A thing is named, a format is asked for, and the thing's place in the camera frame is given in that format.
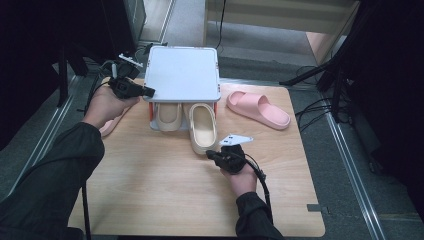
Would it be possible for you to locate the black metal stand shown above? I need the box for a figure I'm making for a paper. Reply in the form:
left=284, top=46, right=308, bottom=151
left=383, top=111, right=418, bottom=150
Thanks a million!
left=57, top=43, right=89, bottom=108

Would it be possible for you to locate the wooden cabinet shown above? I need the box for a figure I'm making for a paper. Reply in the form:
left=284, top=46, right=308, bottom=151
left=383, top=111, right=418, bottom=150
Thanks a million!
left=203, top=0, right=363, bottom=65

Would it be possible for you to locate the grey tape strip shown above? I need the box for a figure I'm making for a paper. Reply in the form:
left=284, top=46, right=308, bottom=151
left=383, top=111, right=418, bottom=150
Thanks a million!
left=306, top=203, right=330, bottom=215

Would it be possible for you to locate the left hand-held gripper cable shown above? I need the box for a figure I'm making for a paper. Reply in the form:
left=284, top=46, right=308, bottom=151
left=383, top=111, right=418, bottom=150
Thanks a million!
left=77, top=59, right=118, bottom=240

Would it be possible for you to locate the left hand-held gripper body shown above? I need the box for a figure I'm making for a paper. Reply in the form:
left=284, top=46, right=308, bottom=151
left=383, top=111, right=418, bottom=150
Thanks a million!
left=108, top=53, right=145, bottom=100

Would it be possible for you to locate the bundle of black floor cables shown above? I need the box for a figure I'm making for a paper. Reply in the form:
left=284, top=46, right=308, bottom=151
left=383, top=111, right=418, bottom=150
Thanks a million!
left=294, top=64, right=338, bottom=133

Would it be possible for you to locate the pink slipper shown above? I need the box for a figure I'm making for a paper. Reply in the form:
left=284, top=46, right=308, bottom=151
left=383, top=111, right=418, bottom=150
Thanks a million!
left=98, top=105, right=133, bottom=138
left=226, top=90, right=292, bottom=131

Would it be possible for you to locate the metal floor rail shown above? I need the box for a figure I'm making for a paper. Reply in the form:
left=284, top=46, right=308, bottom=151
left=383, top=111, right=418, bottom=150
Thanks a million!
left=324, top=109, right=388, bottom=240
left=6, top=74, right=81, bottom=198

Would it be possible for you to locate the person's right hand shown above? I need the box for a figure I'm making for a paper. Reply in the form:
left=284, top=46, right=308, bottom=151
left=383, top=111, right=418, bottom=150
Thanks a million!
left=219, top=163, right=259, bottom=198

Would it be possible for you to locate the dark curtain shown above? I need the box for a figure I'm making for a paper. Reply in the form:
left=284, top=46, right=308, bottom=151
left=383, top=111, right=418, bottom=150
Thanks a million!
left=333, top=0, right=424, bottom=221

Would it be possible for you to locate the white two-tier shoe rack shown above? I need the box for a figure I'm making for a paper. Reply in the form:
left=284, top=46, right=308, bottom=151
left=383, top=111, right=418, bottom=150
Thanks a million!
left=142, top=45, right=222, bottom=132

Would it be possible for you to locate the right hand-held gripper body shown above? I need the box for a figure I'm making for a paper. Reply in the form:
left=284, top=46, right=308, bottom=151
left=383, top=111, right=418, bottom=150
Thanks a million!
left=213, top=134, right=254, bottom=175

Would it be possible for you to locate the black tripod stand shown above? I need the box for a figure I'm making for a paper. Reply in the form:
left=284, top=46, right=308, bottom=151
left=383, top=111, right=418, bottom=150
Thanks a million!
left=279, top=49, right=354, bottom=123

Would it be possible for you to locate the person's left hand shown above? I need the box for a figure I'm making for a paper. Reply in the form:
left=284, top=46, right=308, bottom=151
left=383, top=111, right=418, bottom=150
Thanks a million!
left=82, top=84, right=141, bottom=130

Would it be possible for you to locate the hanging black cable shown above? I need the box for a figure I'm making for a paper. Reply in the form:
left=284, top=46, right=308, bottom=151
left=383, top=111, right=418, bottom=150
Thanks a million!
left=214, top=0, right=228, bottom=50

